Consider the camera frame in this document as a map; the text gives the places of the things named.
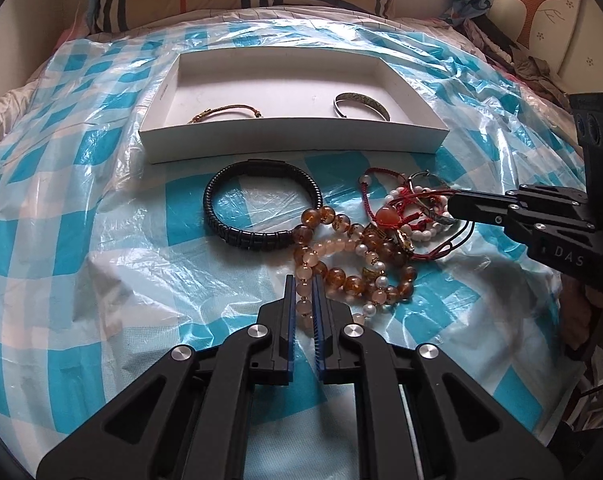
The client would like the engraved silver bangle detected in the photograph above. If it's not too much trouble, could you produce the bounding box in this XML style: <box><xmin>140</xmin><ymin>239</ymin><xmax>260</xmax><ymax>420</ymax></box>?
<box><xmin>334</xmin><ymin>91</ymin><xmax>390</xmax><ymax>122</ymax></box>

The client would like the pile of dark clothes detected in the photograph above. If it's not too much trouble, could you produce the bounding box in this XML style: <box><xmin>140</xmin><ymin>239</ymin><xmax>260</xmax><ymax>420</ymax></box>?
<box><xmin>460</xmin><ymin>14</ymin><xmax>579</xmax><ymax>112</ymax></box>

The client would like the thin silver bangle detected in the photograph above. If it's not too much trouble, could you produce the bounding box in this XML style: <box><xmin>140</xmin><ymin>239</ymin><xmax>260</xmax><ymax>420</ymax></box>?
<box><xmin>406</xmin><ymin>169</ymin><xmax>456</xmax><ymax>227</ymax></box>

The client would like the orange agate pendant bracelet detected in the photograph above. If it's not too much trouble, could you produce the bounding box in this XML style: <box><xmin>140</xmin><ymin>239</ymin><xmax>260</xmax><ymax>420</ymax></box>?
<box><xmin>375</xmin><ymin>204</ymin><xmax>418</xmax><ymax>235</ymax></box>

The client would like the blue checked plastic sheet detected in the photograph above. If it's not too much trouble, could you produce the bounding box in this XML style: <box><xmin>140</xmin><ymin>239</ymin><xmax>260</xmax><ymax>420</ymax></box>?
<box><xmin>0</xmin><ymin>21</ymin><xmax>585</xmax><ymax>457</ymax></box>

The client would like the dark cord bracelet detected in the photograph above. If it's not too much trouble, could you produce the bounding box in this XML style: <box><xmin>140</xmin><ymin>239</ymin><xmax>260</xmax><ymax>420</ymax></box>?
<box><xmin>414</xmin><ymin>219</ymin><xmax>476</xmax><ymax>264</ymax></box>

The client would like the tree pattern padded panel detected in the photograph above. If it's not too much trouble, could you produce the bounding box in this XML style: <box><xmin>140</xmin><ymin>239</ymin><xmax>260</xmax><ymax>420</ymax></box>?
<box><xmin>490</xmin><ymin>0</ymin><xmax>591</xmax><ymax>82</ymax></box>

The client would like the brown cord bracelet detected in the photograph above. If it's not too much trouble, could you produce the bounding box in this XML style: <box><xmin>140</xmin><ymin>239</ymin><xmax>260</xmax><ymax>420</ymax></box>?
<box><xmin>188</xmin><ymin>103</ymin><xmax>263</xmax><ymax>125</ymax></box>

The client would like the black braided bracelet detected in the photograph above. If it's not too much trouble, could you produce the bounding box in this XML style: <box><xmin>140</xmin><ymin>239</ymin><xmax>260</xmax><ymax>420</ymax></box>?
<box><xmin>204</xmin><ymin>158</ymin><xmax>323</xmax><ymax>252</ymax></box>

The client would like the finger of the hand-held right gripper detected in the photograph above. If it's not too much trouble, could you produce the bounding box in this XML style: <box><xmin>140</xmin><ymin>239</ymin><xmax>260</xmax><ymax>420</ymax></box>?
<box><xmin>448</xmin><ymin>207</ymin><xmax>603</xmax><ymax>286</ymax></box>
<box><xmin>449</xmin><ymin>184</ymin><xmax>593</xmax><ymax>211</ymax></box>

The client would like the white cardboard box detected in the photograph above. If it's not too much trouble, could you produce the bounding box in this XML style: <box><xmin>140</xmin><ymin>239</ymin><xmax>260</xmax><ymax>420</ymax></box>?
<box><xmin>138</xmin><ymin>50</ymin><xmax>451</xmax><ymax>165</ymax></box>

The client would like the pearl and brown bead bracelet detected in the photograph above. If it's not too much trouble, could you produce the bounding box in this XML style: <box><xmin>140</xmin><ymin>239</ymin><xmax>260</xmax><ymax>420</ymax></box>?
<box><xmin>350</xmin><ymin>230</ymin><xmax>418</xmax><ymax>323</ymax></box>

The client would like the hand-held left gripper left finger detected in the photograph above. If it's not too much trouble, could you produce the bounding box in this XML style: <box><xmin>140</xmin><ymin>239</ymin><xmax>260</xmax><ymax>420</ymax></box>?
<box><xmin>36</xmin><ymin>275</ymin><xmax>297</xmax><ymax>480</ymax></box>

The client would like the pink bead bracelet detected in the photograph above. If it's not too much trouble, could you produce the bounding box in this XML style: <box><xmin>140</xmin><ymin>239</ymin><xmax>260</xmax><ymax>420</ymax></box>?
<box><xmin>292</xmin><ymin>237</ymin><xmax>368</xmax><ymax>332</ymax></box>

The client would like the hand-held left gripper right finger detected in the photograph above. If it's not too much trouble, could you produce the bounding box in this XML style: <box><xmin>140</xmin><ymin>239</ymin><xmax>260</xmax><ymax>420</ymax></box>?
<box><xmin>311</xmin><ymin>275</ymin><xmax>565</xmax><ymax>480</ymax></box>

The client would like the amber bead bracelet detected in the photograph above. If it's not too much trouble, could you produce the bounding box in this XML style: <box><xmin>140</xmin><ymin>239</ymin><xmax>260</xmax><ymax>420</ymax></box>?
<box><xmin>290</xmin><ymin>205</ymin><xmax>418</xmax><ymax>307</ymax></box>

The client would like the red cord bracelet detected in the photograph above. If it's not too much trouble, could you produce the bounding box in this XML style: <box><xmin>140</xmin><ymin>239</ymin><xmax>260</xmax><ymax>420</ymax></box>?
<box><xmin>358</xmin><ymin>167</ymin><xmax>433</xmax><ymax>227</ymax></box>

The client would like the white oval bead bracelet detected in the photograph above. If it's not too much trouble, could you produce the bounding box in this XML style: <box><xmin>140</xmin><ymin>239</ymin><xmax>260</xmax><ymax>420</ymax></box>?
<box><xmin>387</xmin><ymin>185</ymin><xmax>456</xmax><ymax>242</ymax></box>

